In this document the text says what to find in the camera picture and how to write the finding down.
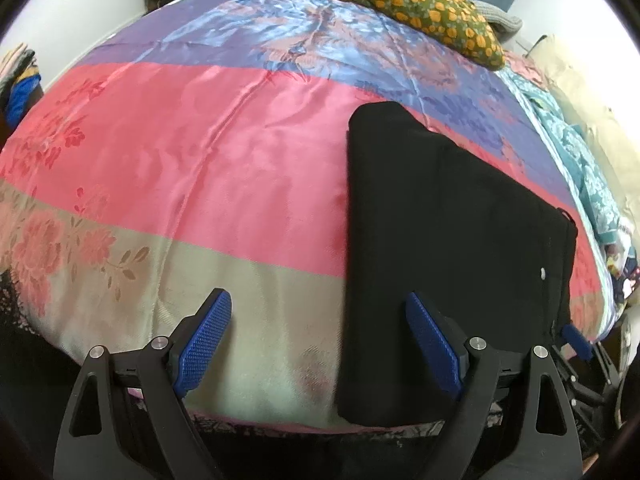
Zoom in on grey folded blanket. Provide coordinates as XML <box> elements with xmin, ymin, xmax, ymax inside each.
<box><xmin>473</xmin><ymin>0</ymin><xmax>523</xmax><ymax>41</ymax></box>

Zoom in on small printed package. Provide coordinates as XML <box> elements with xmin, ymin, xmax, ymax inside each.
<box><xmin>605</xmin><ymin>243</ymin><xmax>639</xmax><ymax>306</ymax></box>

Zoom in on pile of colourful clothes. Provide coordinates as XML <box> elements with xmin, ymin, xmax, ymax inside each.
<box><xmin>1</xmin><ymin>42</ymin><xmax>43</xmax><ymax>131</ymax></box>

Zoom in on pink cloth near pillow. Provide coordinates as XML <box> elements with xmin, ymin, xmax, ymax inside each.
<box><xmin>504</xmin><ymin>50</ymin><xmax>547</xmax><ymax>89</ymax></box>

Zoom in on colourful satin quilt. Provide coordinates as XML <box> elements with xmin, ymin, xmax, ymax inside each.
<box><xmin>1</xmin><ymin>0</ymin><xmax>615</xmax><ymax>432</ymax></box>

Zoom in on cream long pillow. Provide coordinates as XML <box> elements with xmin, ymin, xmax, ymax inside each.
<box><xmin>527</xmin><ymin>36</ymin><xmax>639</xmax><ymax>226</ymax></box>

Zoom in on black pants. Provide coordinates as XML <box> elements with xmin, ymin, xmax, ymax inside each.
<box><xmin>336</xmin><ymin>102</ymin><xmax>577</xmax><ymax>427</ymax></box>

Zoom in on teal patterned blanket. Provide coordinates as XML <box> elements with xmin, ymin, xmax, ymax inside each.
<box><xmin>498</xmin><ymin>67</ymin><xmax>634</xmax><ymax>248</ymax></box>

